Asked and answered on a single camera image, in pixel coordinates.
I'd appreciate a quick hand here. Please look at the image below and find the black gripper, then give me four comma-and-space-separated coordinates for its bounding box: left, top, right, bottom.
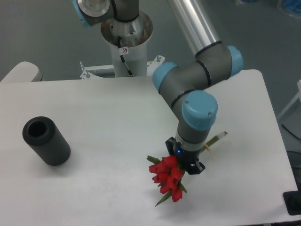
165, 137, 206, 175

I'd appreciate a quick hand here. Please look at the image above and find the red tulip bouquet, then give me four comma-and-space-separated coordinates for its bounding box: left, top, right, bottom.
146, 131, 228, 206

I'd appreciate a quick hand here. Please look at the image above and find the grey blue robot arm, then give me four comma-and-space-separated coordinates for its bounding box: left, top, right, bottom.
73, 0, 243, 175

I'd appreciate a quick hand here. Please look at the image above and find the black ribbed cylindrical vase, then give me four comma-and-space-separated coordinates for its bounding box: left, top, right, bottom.
22, 116, 71, 166

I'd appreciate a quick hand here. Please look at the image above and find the black device at table edge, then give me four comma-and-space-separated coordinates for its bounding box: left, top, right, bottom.
283, 191, 301, 216

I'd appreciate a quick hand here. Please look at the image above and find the white rounded side table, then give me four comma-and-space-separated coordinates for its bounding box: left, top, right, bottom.
0, 61, 44, 84

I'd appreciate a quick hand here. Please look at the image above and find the blue plastic bag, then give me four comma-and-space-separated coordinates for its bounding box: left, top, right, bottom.
231, 0, 301, 19

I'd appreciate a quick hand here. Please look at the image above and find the black pedestal cable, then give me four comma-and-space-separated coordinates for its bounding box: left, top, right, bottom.
117, 35, 135, 77

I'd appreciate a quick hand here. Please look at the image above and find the black floor cable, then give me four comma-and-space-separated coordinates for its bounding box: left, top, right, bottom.
281, 124, 301, 140

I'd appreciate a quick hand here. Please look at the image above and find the white pedestal base frame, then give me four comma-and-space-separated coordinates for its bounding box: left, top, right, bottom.
79, 55, 166, 80

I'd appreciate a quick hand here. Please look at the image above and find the white frame at right edge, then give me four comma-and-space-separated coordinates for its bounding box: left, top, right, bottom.
276, 80, 301, 121

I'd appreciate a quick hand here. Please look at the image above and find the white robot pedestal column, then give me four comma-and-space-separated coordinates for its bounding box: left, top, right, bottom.
101, 11, 153, 77

